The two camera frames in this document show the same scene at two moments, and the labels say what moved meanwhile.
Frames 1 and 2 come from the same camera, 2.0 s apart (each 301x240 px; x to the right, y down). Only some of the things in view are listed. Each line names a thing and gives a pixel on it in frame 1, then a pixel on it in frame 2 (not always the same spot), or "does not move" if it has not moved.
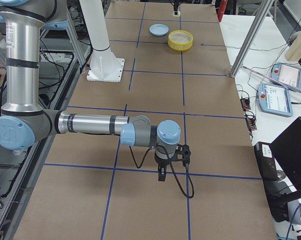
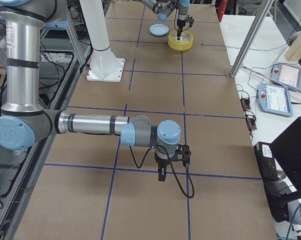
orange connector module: (245, 103) does not move
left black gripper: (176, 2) to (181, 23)
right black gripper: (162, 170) does not move
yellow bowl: (180, 40) does not move
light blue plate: (159, 29) does not move
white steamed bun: (178, 15) to (175, 39)
